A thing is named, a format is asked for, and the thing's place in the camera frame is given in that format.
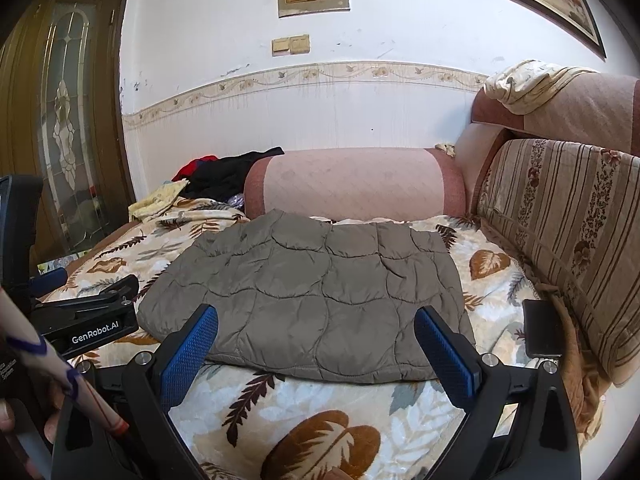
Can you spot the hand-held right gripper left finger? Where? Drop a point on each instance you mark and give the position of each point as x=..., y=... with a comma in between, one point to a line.
x=190, y=355

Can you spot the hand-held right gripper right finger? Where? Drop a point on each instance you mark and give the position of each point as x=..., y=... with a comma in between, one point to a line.
x=445, y=355

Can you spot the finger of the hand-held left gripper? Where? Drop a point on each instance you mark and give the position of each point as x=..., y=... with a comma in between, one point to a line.
x=50, y=280
x=100, y=295

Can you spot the grey quilted jacket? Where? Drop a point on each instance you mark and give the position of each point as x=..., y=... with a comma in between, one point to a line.
x=310, y=285

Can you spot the person's left hand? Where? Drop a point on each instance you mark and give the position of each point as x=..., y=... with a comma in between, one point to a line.
x=52, y=425

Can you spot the colourful printed sheet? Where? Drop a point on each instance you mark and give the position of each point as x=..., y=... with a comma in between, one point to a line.
x=57, y=263

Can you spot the beige stick with blue marks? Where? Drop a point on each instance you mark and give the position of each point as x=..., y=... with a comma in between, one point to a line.
x=50, y=365

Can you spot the black smartphone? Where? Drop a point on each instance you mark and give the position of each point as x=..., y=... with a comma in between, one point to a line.
x=542, y=330

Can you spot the leaf-print fleece blanket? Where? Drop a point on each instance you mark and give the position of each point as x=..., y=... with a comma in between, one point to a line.
x=280, y=410

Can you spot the pale yellow cloth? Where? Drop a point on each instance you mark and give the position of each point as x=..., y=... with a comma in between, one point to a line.
x=155, y=200

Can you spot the red garment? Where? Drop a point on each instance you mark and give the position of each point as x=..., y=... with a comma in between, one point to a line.
x=187, y=167

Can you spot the black garment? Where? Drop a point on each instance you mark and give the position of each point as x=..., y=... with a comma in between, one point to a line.
x=225, y=170

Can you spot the striped floral sofa cushion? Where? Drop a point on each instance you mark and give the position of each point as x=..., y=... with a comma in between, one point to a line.
x=575, y=235

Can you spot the wooden door with glass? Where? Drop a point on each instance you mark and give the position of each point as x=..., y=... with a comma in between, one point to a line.
x=105, y=110

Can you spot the small yellowish cloth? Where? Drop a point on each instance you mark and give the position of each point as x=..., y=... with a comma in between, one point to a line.
x=445, y=149

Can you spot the cream cloth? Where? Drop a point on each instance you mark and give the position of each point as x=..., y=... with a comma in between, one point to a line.
x=525, y=85

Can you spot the beige light switch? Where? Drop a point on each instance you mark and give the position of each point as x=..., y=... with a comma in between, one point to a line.
x=280, y=46
x=299, y=43

